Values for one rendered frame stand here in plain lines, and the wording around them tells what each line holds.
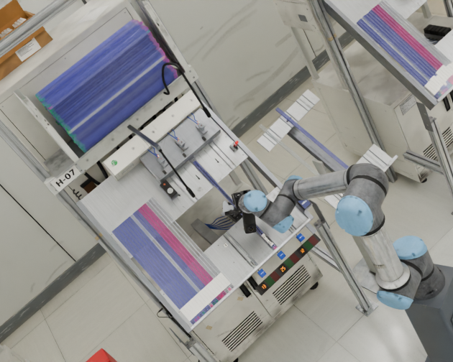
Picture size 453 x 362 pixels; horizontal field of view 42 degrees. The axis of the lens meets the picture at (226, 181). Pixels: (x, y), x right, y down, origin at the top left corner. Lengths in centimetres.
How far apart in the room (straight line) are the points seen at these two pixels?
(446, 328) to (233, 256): 86
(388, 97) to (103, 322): 222
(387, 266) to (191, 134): 101
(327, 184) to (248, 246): 59
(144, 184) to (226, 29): 204
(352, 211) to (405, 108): 143
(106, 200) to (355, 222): 115
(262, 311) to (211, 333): 30
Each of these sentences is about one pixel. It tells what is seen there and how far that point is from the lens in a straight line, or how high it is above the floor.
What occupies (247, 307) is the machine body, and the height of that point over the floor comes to 28.
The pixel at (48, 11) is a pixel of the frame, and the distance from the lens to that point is 236.
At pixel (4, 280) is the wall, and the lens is 433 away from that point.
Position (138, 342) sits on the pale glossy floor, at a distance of 366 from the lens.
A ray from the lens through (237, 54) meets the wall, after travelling 442.
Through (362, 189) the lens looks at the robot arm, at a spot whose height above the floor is 119.
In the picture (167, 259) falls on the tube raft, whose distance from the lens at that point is 246.
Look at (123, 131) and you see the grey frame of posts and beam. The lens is 250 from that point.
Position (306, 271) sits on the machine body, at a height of 17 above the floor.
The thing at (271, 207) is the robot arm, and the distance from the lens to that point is 210.
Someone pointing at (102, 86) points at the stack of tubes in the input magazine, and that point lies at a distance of 240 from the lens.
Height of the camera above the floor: 240
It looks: 35 degrees down
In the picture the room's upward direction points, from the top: 34 degrees counter-clockwise
